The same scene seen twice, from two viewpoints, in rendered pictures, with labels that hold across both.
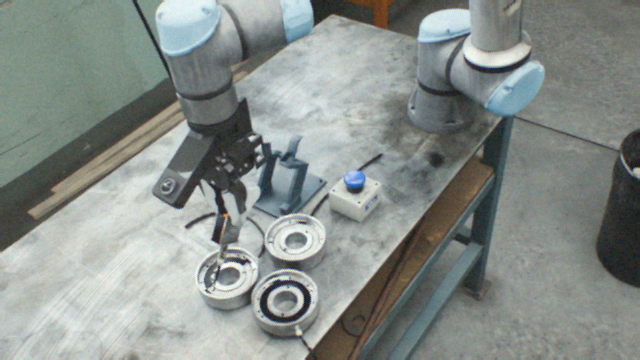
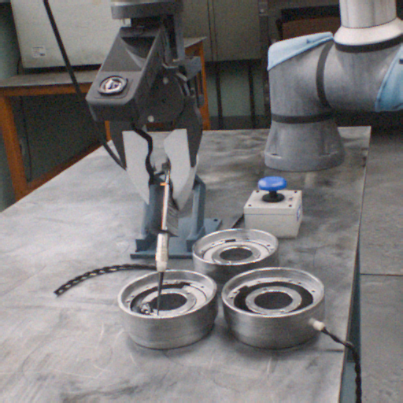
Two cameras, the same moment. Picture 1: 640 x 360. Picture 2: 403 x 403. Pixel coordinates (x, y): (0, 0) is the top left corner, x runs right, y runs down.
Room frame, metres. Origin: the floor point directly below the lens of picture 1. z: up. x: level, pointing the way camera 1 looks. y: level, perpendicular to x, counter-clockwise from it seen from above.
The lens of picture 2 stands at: (0.04, 0.36, 1.15)
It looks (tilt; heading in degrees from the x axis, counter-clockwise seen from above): 20 degrees down; 337
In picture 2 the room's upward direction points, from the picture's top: 6 degrees counter-clockwise
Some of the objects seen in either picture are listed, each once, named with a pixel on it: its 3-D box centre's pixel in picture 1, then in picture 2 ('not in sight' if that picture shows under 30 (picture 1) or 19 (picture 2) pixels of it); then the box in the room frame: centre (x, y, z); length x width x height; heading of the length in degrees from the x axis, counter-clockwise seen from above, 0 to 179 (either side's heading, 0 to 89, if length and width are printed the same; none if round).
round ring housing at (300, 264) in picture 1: (296, 243); (236, 260); (0.66, 0.05, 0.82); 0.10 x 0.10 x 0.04
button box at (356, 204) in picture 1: (357, 193); (275, 211); (0.77, -0.07, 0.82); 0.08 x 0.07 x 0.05; 139
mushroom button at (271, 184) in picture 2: (355, 185); (272, 195); (0.76, -0.06, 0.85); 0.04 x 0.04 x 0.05
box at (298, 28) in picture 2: not in sight; (314, 46); (3.56, -2.08, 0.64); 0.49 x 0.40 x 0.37; 54
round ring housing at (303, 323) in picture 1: (286, 304); (273, 307); (0.54, 0.08, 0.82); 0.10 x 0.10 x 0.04
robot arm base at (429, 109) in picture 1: (443, 94); (303, 134); (1.01, -0.28, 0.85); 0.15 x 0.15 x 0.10
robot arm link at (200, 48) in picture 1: (197, 45); not in sight; (0.65, 0.13, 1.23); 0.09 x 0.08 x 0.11; 118
